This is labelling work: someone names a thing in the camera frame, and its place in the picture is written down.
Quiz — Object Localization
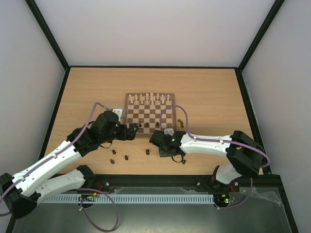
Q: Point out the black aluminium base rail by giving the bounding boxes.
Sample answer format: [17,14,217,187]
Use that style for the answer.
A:
[67,174,240,192]

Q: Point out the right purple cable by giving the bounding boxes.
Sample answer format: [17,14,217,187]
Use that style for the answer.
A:
[159,104,271,211]

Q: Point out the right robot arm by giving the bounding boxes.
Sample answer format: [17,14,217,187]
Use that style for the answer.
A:
[149,130,263,190]

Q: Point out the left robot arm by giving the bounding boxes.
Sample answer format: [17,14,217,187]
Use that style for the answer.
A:
[0,109,138,219]

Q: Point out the grey slotted cable duct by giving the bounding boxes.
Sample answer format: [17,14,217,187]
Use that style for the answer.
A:
[43,194,214,204]

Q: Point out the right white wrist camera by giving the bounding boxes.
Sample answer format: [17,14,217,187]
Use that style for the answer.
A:
[164,128,174,136]

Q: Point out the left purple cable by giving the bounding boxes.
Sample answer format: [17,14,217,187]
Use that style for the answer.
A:
[0,102,120,231]

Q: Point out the wooden chess board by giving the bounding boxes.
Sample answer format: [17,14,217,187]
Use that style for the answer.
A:
[123,92,177,137]

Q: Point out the purple cable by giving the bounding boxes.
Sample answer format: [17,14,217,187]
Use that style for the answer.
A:
[159,104,271,211]
[0,102,120,231]

